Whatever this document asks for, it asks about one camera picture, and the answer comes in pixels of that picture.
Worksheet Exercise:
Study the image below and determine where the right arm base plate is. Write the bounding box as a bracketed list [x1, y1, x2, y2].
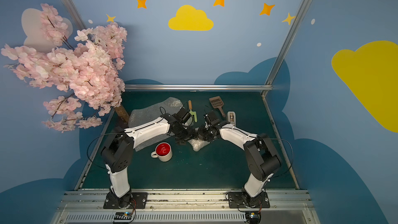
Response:
[226, 191, 270, 209]

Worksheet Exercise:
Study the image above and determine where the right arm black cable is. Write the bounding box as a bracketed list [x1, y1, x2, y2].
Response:
[267, 137, 294, 178]

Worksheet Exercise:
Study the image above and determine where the white tape dispenser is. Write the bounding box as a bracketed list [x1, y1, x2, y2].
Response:
[227, 112, 236, 126]

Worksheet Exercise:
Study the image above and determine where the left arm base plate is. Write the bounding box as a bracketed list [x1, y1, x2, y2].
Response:
[103, 192, 148, 209]

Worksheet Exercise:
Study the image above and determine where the right aluminium frame post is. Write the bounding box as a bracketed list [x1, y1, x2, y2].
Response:
[261, 0, 313, 100]

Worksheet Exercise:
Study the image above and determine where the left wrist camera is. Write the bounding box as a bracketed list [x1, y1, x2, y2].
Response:
[176, 107, 193, 126]

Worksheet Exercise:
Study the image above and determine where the white mug red interior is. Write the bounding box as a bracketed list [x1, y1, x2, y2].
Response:
[151, 142, 173, 162]

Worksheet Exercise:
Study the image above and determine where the brown slotted scoop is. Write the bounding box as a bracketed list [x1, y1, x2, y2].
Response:
[209, 96, 226, 118]

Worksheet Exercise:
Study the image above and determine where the pink cherry blossom tree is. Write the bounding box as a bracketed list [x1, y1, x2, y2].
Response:
[1, 4, 127, 132]

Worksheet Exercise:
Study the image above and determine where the right circuit board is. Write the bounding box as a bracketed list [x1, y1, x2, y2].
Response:
[245, 212, 262, 224]

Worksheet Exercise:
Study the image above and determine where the circuit board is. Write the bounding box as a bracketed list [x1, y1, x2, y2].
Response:
[112, 212, 133, 224]
[245, 212, 262, 224]

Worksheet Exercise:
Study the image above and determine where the aluminium front rail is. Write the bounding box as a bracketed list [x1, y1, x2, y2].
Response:
[51, 189, 320, 224]

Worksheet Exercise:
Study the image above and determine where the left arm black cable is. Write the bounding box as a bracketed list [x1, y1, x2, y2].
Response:
[86, 133, 119, 170]

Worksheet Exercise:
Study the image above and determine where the left circuit board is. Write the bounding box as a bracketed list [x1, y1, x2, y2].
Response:
[112, 212, 133, 224]

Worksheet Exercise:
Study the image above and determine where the green fork wooden handle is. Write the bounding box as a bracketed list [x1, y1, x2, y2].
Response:
[188, 100, 198, 123]

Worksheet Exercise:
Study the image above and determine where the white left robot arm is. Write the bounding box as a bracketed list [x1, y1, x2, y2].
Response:
[101, 112, 196, 203]

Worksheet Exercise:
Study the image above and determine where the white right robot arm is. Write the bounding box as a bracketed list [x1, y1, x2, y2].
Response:
[197, 121, 282, 198]

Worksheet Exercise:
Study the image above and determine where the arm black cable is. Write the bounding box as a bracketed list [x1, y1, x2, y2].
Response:
[86, 133, 119, 170]
[267, 137, 294, 178]

